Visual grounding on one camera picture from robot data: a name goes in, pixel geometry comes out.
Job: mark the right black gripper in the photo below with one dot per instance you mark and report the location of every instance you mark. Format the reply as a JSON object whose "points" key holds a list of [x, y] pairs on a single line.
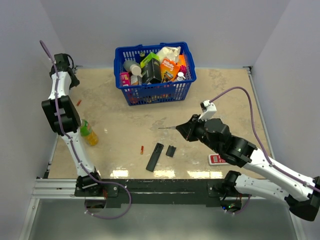
{"points": [[187, 131]]}

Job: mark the black battery cover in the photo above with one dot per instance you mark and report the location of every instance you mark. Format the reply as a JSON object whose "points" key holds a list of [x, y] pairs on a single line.
{"points": [[170, 151]]}

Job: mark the black remote control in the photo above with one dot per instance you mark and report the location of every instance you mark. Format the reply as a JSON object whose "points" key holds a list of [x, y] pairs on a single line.
{"points": [[154, 157]]}

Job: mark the white red remote control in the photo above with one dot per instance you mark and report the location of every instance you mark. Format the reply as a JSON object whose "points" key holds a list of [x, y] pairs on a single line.
{"points": [[216, 160]]}

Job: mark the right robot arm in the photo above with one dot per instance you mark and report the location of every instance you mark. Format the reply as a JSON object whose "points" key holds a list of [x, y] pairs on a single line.
{"points": [[280, 183]]}

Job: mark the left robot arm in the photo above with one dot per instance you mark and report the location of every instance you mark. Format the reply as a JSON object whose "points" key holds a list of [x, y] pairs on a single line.
{"points": [[64, 120]]}

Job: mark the blue plastic basket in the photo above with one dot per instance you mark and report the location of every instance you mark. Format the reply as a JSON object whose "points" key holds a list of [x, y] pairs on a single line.
{"points": [[153, 93]]}

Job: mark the white pump bottle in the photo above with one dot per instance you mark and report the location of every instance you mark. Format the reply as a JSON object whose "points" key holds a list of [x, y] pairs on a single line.
{"points": [[180, 76]]}

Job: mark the orange Gillette razor box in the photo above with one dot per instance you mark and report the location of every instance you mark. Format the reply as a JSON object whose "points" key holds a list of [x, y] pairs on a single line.
{"points": [[169, 70]]}

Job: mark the black green carton box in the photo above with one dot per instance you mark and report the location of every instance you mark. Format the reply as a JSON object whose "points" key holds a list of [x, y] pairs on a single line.
{"points": [[151, 69]]}

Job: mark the orange label bottle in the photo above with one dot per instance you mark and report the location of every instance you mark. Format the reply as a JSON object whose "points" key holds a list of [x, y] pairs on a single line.
{"points": [[135, 80]]}

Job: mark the crumpled white paper bag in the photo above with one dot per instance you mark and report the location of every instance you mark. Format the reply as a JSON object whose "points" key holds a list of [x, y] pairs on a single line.
{"points": [[170, 53]]}

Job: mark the pink packet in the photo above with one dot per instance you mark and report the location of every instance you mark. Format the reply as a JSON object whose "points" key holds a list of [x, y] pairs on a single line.
{"points": [[125, 79]]}

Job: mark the grey white bottle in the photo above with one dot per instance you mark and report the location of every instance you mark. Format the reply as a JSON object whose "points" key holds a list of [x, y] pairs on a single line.
{"points": [[132, 67]]}

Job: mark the green orange drink bottle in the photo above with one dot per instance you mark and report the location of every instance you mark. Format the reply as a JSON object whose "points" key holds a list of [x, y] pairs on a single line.
{"points": [[88, 133]]}

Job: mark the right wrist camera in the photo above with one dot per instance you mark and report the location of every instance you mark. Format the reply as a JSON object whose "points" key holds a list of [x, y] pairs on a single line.
{"points": [[208, 110]]}

